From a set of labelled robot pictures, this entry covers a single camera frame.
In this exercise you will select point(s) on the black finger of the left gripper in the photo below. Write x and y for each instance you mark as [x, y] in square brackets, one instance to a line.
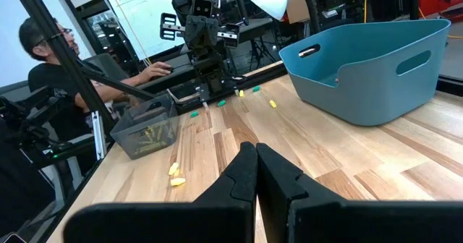
[210, 33]
[194, 33]

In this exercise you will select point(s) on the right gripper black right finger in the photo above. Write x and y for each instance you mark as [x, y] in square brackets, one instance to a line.
[343, 221]

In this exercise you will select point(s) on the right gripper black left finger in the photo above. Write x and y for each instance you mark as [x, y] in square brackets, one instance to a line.
[217, 217]

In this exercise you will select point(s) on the yellow crayon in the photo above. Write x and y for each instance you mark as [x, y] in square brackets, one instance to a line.
[152, 148]
[159, 134]

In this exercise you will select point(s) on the teal plastic bin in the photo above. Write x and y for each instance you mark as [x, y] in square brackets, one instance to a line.
[372, 91]

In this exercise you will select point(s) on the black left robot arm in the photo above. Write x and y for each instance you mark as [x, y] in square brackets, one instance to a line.
[210, 73]

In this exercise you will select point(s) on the person's hand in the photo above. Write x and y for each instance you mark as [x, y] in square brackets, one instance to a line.
[155, 71]

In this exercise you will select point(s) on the green crayon bit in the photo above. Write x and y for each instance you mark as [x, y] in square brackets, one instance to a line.
[194, 114]
[221, 103]
[256, 88]

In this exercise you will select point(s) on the brown cardboard box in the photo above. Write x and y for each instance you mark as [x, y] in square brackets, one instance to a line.
[298, 9]

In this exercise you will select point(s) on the grey translucent plastic tray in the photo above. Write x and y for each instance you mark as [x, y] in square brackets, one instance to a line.
[144, 120]

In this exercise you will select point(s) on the black equipment rack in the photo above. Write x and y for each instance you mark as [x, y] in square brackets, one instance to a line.
[343, 0]

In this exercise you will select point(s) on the person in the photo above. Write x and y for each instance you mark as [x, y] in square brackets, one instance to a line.
[54, 84]

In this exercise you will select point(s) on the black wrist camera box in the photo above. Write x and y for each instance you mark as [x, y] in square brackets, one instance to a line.
[202, 7]

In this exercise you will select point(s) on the black frame rails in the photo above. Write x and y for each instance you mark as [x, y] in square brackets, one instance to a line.
[267, 76]

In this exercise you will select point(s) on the black frame brace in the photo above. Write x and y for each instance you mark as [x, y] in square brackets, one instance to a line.
[119, 85]

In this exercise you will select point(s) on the silver metal bracket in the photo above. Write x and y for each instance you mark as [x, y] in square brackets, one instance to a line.
[99, 134]

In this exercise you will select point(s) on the black frame post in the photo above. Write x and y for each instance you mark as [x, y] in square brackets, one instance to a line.
[50, 37]

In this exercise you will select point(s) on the black frame bar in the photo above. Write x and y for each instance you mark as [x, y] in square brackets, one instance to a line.
[54, 225]

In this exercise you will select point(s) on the black frame crossbar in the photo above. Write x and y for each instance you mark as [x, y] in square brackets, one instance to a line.
[450, 85]

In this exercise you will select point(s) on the black equipment mount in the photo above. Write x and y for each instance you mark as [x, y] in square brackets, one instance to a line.
[21, 120]

